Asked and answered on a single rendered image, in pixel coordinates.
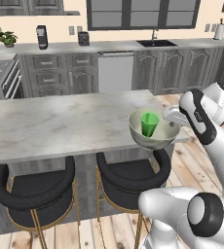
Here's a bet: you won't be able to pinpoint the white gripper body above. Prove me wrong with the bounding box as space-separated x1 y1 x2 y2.
162 106 192 127

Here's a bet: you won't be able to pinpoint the pale grey bowl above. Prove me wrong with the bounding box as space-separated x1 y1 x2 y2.
128 108 182 152

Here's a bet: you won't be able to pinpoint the green cup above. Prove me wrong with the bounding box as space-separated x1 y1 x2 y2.
140 112 161 138

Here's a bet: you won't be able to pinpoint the grey base cupboards under sink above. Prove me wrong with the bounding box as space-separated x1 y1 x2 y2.
131 47 224 96

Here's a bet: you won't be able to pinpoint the black bar stool gold legs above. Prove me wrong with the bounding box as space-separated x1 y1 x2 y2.
0 155 83 249
94 148 172 249

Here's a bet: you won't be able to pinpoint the white dishwasher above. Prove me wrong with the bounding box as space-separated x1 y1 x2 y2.
97 51 135 95

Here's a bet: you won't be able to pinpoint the black sink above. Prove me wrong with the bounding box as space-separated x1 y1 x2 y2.
135 39 179 49

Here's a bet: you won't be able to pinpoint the grey tap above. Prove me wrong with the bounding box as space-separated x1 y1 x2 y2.
151 28 160 42

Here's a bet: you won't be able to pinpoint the white paper towel roll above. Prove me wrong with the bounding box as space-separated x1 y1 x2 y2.
213 18 224 41

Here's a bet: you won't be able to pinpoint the dark-framed window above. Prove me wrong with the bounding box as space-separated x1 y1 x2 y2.
86 0 202 32

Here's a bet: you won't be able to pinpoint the grey marble-top kitchen island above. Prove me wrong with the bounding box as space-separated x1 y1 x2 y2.
0 89 192 235

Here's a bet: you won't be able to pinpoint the black toaster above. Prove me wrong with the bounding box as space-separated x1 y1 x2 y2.
77 31 91 47

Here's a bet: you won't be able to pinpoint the grey base cupboards with drawers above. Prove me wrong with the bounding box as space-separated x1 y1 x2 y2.
19 52 99 98

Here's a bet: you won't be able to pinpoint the black coffee machine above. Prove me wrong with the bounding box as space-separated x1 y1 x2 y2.
35 24 50 51

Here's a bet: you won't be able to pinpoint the grey stove with hob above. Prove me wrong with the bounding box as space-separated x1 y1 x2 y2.
0 58 24 101

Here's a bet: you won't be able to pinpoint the green potted plant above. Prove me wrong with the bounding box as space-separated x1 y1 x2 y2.
0 30 19 49

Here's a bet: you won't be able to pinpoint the grey wall cupboards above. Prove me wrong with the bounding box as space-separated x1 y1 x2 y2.
0 0 65 17

